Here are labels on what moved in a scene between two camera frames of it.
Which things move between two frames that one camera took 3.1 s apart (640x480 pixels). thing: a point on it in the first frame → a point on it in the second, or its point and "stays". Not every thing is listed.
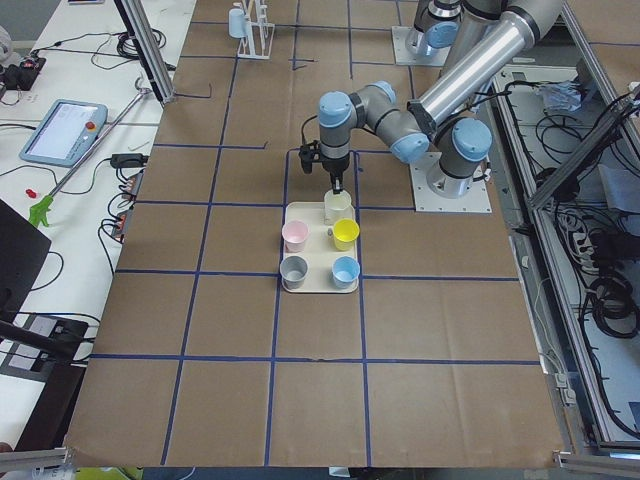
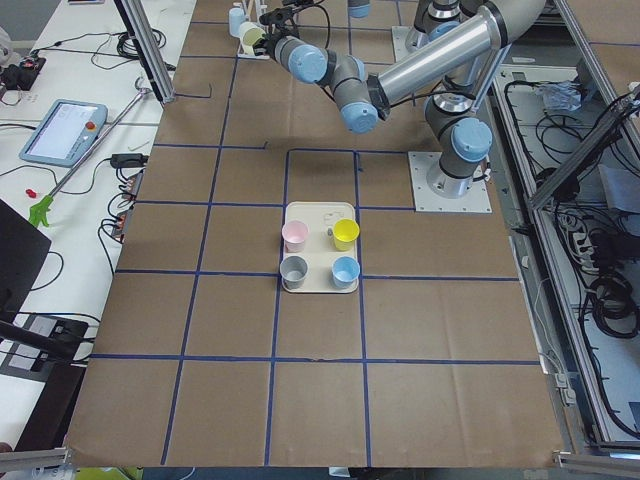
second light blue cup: (345, 271) stays
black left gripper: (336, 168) → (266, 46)
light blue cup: (237, 24) stays
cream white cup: (337, 206) → (249, 33)
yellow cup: (345, 231) stays
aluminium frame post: (149, 47) stays
